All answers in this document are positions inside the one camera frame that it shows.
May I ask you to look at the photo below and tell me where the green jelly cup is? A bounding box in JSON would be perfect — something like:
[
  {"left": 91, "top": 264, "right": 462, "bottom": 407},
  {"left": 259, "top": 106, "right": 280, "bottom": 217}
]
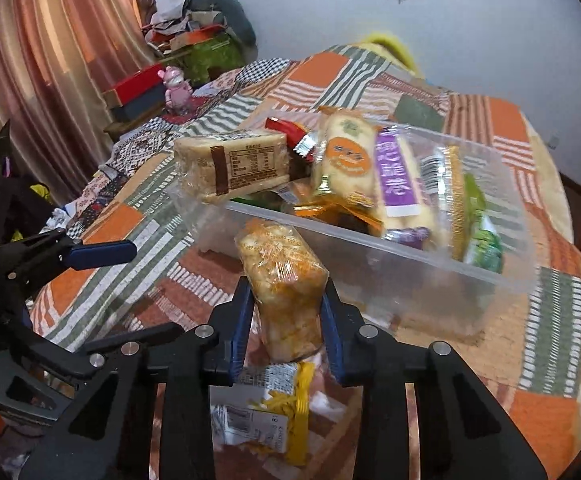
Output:
[{"left": 464, "top": 172, "right": 504, "bottom": 274}]

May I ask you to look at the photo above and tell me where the clear plastic storage bin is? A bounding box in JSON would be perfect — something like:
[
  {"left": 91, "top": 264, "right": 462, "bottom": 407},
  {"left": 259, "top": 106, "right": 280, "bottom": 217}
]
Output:
[{"left": 167, "top": 127, "right": 537, "bottom": 337}]

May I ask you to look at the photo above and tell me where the striped orange curtain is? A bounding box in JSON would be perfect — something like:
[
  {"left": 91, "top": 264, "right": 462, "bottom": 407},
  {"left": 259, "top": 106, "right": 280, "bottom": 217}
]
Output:
[{"left": 0, "top": 0, "right": 154, "bottom": 202}]

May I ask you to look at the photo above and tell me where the puffed corn snack pack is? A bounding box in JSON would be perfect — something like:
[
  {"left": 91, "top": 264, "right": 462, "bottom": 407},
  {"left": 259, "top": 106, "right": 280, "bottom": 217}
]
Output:
[{"left": 235, "top": 219, "right": 329, "bottom": 363}]

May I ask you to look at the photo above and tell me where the patchwork bed quilt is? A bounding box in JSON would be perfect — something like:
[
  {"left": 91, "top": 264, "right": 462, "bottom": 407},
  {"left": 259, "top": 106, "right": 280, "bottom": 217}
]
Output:
[{"left": 30, "top": 46, "right": 581, "bottom": 479}]

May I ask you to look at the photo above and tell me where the grey pillow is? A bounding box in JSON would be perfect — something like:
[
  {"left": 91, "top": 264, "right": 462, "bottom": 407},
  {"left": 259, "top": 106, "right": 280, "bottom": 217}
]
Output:
[{"left": 182, "top": 0, "right": 257, "bottom": 49}]

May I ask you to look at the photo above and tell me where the yellow grey snack packet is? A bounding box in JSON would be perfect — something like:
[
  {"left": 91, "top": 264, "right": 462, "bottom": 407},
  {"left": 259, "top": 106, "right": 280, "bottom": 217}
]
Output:
[{"left": 210, "top": 362, "right": 315, "bottom": 466}]

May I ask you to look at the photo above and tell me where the orange label rice cracker pack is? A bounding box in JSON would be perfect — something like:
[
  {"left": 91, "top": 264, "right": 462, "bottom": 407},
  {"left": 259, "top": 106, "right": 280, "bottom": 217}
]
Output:
[{"left": 312, "top": 110, "right": 378, "bottom": 208}]

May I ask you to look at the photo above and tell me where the pink rabbit toy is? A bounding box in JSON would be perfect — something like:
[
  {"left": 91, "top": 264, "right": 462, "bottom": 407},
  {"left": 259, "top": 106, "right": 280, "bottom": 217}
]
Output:
[{"left": 158, "top": 66, "right": 193, "bottom": 114}]

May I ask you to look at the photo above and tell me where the purple label rice cracker pack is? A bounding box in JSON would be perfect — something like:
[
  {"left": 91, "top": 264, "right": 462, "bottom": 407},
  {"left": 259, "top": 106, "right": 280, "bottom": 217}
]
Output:
[{"left": 373, "top": 127, "right": 440, "bottom": 250}]

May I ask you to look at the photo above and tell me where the red snack packet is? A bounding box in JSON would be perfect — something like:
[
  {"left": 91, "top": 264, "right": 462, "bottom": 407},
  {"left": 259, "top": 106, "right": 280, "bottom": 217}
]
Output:
[{"left": 264, "top": 117, "right": 317, "bottom": 162}]

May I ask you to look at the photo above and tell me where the pale cake block pack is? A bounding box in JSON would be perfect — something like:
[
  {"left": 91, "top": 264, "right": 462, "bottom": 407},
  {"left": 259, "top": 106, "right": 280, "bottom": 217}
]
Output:
[{"left": 173, "top": 129, "right": 289, "bottom": 203}]

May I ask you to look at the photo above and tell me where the red and black box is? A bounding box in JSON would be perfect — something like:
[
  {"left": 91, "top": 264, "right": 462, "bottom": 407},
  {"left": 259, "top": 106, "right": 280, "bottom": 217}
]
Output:
[{"left": 103, "top": 63, "right": 166, "bottom": 122}]

